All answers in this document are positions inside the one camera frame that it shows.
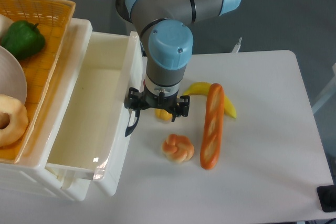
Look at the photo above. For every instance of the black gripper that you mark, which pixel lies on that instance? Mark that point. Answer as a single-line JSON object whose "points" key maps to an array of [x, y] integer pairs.
{"points": [[137, 101]]}

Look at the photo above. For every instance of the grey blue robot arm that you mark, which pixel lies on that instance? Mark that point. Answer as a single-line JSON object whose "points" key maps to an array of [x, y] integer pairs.
{"points": [[163, 28]]}

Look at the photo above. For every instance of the white plastic drawer cabinet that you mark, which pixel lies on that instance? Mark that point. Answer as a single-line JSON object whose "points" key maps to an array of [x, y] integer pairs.
{"points": [[29, 174]]}

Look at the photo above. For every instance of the yellow bell pepper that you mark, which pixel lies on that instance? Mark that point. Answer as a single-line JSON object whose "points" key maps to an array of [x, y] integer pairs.
{"points": [[163, 115]]}

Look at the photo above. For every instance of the yellow banana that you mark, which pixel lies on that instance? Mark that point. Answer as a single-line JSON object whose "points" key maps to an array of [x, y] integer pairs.
{"points": [[202, 88]]}

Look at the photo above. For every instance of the knotted bread roll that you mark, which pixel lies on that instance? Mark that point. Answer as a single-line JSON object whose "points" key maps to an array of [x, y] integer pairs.
{"points": [[177, 148]]}

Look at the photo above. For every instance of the orange baguette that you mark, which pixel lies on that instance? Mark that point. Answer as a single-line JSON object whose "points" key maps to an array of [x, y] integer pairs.
{"points": [[213, 127]]}

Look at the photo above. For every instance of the yellow woven basket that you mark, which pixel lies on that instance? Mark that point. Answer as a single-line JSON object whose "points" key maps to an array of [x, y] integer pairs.
{"points": [[53, 18]]}

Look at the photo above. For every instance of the beige donut bread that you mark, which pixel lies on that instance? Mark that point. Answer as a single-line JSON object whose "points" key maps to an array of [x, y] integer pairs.
{"points": [[18, 120]]}

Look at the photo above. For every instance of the white plate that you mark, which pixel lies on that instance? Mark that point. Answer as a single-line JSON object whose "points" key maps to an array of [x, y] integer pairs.
{"points": [[13, 80]]}

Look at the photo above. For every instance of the green bell pepper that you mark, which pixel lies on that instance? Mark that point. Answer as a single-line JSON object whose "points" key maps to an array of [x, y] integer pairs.
{"points": [[23, 39]]}

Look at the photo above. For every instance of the white object in basket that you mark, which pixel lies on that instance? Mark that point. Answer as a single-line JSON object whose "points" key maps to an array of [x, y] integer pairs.
{"points": [[5, 23]]}

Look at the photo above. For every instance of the black device at edge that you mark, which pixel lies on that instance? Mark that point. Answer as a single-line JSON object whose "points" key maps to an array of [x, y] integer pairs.
{"points": [[326, 195]]}

